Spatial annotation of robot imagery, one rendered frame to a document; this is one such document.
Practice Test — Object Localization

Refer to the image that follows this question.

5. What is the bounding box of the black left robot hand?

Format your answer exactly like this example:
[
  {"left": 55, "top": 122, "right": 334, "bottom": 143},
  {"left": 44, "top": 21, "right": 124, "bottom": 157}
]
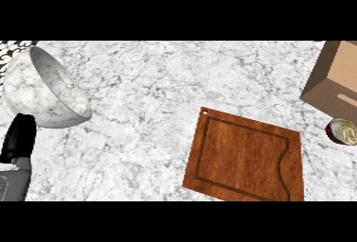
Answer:
[{"left": 0, "top": 112, "right": 39, "bottom": 164}]

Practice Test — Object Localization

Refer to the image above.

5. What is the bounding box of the brown wooden cutting board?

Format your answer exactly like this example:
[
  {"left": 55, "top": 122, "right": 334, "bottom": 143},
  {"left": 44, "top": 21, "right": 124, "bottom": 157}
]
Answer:
[{"left": 182, "top": 106, "right": 306, "bottom": 202}]

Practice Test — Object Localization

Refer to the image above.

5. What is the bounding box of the cardboard box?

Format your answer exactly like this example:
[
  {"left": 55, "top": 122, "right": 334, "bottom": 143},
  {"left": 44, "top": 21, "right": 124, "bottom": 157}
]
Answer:
[{"left": 298, "top": 41, "right": 357, "bottom": 125}]

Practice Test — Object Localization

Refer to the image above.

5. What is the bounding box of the white marble bowl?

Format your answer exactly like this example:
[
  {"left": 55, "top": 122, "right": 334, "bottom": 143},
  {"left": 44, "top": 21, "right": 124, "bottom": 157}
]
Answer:
[{"left": 2, "top": 45, "right": 93, "bottom": 130}]

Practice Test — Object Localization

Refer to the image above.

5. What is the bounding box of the black and white patterned object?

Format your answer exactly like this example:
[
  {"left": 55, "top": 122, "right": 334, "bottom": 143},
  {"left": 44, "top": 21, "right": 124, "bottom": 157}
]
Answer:
[{"left": 0, "top": 41, "right": 40, "bottom": 93}]

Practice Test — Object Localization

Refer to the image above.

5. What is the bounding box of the dark red can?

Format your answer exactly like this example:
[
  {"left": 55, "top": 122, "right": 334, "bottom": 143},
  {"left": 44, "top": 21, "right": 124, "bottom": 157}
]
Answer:
[{"left": 325, "top": 117, "right": 357, "bottom": 147}]

